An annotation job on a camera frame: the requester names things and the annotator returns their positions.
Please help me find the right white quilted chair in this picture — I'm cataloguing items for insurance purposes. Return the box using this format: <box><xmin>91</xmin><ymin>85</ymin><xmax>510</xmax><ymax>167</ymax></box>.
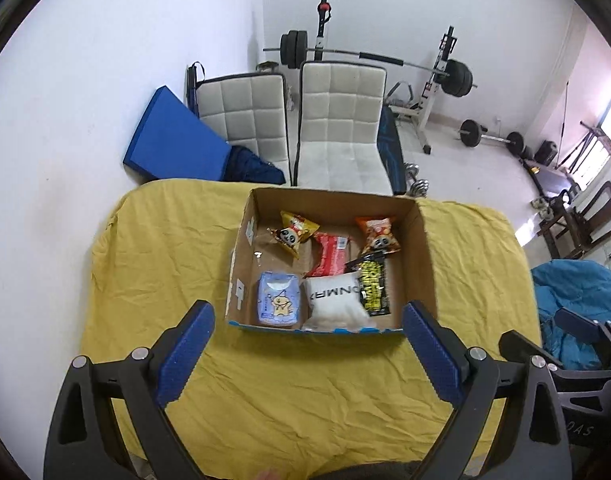
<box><xmin>295</xmin><ymin>61</ymin><xmax>392</xmax><ymax>195</ymax></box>

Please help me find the chrome dumbbell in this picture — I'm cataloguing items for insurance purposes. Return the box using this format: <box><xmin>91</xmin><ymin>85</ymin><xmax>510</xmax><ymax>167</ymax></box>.
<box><xmin>405</xmin><ymin>162</ymin><xmax>429</xmax><ymax>197</ymax></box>

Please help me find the orange panda snack bag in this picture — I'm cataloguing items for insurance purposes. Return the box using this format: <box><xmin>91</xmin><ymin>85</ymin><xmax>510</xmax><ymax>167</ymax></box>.
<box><xmin>355</xmin><ymin>217</ymin><xmax>401</xmax><ymax>255</ymax></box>

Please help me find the cardboard box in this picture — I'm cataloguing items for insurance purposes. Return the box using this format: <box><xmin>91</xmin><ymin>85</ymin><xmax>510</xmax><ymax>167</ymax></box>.
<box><xmin>225</xmin><ymin>188</ymin><xmax>438</xmax><ymax>334</ymax></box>

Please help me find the white weight rack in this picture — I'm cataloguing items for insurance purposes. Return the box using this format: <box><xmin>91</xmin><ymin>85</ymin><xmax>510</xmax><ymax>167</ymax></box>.
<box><xmin>310</xmin><ymin>0</ymin><xmax>457</xmax><ymax>155</ymax></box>

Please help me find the teal blanket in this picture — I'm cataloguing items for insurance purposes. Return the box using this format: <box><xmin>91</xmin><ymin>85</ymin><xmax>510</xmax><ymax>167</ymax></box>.
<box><xmin>531</xmin><ymin>259</ymin><xmax>611</xmax><ymax>370</ymax></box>

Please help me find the dark blue cloth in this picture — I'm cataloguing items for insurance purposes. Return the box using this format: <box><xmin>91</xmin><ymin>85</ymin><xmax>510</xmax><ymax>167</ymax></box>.
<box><xmin>222</xmin><ymin>145</ymin><xmax>286</xmax><ymax>185</ymax></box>

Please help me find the yellow panda snack bag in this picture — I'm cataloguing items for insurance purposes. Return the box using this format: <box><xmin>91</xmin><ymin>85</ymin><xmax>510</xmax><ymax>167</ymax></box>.
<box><xmin>268</xmin><ymin>210</ymin><xmax>319</xmax><ymax>259</ymax></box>

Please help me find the blue folded mat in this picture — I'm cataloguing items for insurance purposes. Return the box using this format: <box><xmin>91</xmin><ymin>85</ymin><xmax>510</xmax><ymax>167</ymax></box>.
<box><xmin>123</xmin><ymin>86</ymin><xmax>231</xmax><ymax>181</ymax></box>

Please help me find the dark wooden chair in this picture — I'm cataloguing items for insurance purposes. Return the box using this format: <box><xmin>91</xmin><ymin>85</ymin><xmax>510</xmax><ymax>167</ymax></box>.
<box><xmin>537</xmin><ymin>181</ymin><xmax>611</xmax><ymax>260</ymax></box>

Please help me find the white foam pouch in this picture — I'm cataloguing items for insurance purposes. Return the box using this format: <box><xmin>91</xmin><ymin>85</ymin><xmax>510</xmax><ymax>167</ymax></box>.
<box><xmin>302</xmin><ymin>271</ymin><xmax>376</xmax><ymax>332</ymax></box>

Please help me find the barbell on rack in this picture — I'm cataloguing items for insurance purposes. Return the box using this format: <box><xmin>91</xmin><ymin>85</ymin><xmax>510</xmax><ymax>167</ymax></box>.
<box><xmin>263</xmin><ymin>27</ymin><xmax>477</xmax><ymax>98</ymax></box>

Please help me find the black blue exercise bench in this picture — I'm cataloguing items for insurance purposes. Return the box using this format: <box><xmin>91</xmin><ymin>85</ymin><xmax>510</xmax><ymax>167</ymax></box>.
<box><xmin>377</xmin><ymin>105</ymin><xmax>406</xmax><ymax>195</ymax></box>

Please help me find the yellow tablecloth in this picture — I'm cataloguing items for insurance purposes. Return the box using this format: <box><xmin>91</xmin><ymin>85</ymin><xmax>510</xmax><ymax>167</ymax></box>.
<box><xmin>81</xmin><ymin>180</ymin><xmax>541</xmax><ymax>479</ymax></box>

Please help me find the red snack packet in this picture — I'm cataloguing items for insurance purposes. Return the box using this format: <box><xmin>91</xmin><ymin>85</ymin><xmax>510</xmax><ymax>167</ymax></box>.
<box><xmin>305</xmin><ymin>233</ymin><xmax>349</xmax><ymax>278</ymax></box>

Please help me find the black yellow snack packet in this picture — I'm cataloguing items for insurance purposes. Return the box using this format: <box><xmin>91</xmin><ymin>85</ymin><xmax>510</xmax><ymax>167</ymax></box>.
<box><xmin>345</xmin><ymin>252</ymin><xmax>391</xmax><ymax>316</ymax></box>

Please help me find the white quilted chair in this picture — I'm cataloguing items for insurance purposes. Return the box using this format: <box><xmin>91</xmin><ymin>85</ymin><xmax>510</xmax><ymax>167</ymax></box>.
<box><xmin>295</xmin><ymin>61</ymin><xmax>392</xmax><ymax>195</ymax></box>
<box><xmin>195</xmin><ymin>72</ymin><xmax>292</xmax><ymax>183</ymax></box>

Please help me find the left white quilted chair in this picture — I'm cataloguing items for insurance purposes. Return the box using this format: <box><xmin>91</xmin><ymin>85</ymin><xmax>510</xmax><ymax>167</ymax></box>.
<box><xmin>195</xmin><ymin>72</ymin><xmax>292</xmax><ymax>183</ymax></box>

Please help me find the barbell on floor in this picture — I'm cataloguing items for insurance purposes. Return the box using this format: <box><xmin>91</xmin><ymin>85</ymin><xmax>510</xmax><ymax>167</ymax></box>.
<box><xmin>458</xmin><ymin>119</ymin><xmax>526</xmax><ymax>156</ymax></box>

